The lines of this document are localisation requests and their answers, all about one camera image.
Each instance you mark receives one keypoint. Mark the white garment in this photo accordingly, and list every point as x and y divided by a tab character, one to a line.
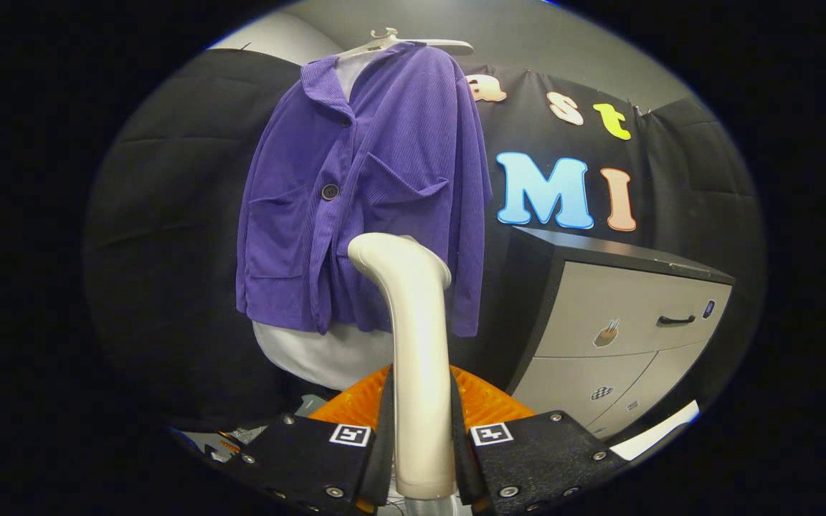
327	358

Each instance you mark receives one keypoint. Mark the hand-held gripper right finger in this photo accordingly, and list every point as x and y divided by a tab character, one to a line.
462	466

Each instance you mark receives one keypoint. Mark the white clothes hanger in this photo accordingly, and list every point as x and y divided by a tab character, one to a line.
449	46

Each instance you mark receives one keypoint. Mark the white garment steamer head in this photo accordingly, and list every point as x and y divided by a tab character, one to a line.
420	358

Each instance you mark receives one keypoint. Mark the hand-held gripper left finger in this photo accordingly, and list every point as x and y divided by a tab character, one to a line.
382	466

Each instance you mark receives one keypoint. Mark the grey cabinet with black top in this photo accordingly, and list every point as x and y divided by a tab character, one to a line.
621	308

